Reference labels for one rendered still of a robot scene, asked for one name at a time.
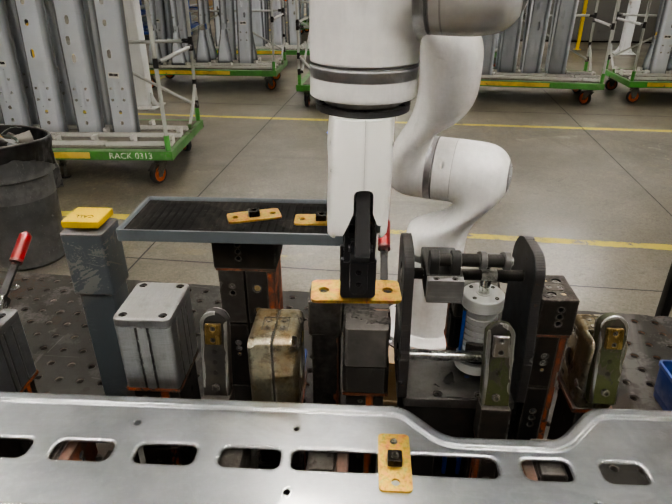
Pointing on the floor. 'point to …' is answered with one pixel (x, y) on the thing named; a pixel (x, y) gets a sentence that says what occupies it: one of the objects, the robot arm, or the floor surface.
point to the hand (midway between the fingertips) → (357, 270)
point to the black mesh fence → (665, 297)
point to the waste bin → (29, 195)
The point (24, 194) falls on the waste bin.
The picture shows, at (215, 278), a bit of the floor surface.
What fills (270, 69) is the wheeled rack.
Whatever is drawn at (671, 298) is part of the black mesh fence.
